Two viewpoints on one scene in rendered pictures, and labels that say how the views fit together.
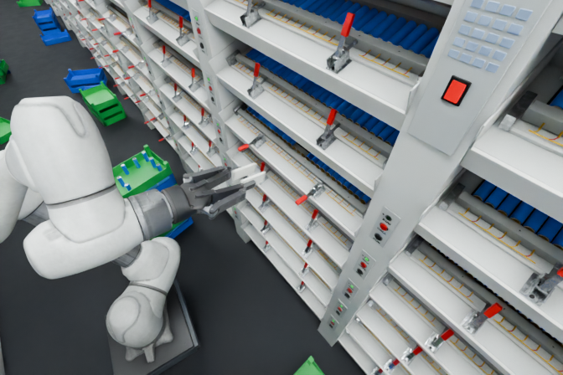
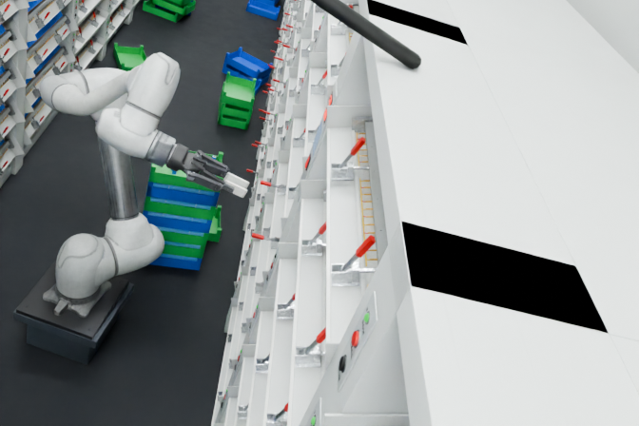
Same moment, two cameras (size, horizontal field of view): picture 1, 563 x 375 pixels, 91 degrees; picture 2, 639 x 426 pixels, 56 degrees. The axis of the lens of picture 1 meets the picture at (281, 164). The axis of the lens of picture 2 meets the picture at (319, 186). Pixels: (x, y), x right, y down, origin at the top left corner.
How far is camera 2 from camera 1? 1.18 m
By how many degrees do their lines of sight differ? 26
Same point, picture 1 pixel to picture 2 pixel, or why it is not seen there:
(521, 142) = (320, 208)
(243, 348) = (122, 404)
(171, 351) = (74, 323)
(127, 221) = (147, 138)
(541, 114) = not seen: hidden behind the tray
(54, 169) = (144, 87)
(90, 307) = (51, 254)
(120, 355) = (42, 289)
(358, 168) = not seen: hidden behind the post
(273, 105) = (298, 159)
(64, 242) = (118, 121)
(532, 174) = (304, 218)
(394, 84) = not seen: hidden behind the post
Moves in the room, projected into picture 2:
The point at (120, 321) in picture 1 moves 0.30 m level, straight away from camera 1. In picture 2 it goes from (74, 246) to (66, 192)
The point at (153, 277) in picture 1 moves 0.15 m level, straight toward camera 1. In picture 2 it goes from (122, 245) to (117, 276)
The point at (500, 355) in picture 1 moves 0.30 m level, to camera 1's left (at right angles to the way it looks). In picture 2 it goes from (257, 390) to (175, 303)
